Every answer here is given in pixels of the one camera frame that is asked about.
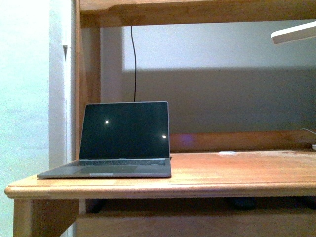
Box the wooden pull-out keyboard tray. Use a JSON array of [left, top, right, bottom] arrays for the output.
[[76, 208, 316, 237]]

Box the black hanging cable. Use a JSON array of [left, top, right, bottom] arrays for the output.
[[130, 25, 138, 102]]

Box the white wall cable conduit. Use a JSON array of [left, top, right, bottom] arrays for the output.
[[61, 0, 72, 163]]

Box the wooden desk with hutch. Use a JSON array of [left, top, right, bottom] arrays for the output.
[[5, 0, 316, 237]]

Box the grey open laptop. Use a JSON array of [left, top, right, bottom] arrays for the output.
[[37, 101, 172, 179]]

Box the white desk lamp head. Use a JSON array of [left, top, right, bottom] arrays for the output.
[[271, 21, 316, 44]]

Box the white round sticker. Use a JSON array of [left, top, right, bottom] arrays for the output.
[[219, 151, 236, 155]]

